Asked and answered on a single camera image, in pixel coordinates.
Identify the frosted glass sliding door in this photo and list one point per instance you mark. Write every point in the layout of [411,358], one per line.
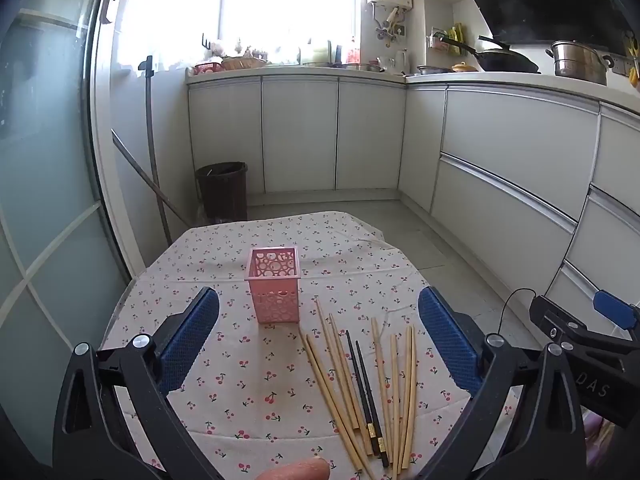
[45,160]

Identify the black wok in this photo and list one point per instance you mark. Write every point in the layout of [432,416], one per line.
[505,60]

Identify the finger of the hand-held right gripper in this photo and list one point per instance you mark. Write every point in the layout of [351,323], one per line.
[612,310]
[555,317]

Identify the bright window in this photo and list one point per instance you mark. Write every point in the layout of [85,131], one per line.
[250,0]

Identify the black chopstick with gold band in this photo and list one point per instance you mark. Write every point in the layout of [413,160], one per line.
[370,400]
[361,385]

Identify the wicker basket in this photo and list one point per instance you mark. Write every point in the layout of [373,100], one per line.
[244,63]

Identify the stainless steel pot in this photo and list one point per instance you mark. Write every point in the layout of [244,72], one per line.
[580,62]

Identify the white plastic container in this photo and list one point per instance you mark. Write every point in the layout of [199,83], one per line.
[314,52]

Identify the wooden broom stick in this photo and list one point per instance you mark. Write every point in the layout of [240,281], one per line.
[132,156]

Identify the black range hood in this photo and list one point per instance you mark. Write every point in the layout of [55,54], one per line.
[540,0]

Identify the brown plastic trash bin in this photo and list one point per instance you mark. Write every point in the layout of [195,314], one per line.
[222,195]

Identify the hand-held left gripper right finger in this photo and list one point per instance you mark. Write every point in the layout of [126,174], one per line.
[450,340]

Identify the wall rack with yellow packets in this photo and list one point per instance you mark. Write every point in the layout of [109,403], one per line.
[445,40]

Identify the person's right hand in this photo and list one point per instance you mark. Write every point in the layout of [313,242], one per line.
[600,440]

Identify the steel bowl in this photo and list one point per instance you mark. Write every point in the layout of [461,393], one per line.
[365,67]

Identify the pile of wooden chopsticks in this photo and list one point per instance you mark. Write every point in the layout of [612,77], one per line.
[334,401]

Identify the white kettle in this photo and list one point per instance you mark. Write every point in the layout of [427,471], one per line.
[401,61]

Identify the person's left hand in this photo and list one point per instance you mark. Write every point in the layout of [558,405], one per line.
[300,471]

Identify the pink perforated plastic basket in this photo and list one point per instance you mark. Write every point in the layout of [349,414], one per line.
[275,305]

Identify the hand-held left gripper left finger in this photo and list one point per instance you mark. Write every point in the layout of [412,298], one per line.
[192,335]

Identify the yellow lidded small pot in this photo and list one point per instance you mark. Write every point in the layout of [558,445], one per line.
[463,67]

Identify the small pink counter basket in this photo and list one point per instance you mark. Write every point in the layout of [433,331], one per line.
[207,67]

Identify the cherry print tablecloth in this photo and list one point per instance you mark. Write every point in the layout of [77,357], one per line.
[225,270]

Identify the white kitchen countertop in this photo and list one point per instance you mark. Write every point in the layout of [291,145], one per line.
[500,79]

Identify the water heater pipes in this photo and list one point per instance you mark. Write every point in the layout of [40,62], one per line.
[387,25]

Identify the white kitchen base cabinets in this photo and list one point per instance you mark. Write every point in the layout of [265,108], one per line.
[300,135]

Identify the red label bottle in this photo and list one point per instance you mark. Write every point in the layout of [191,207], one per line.
[353,52]

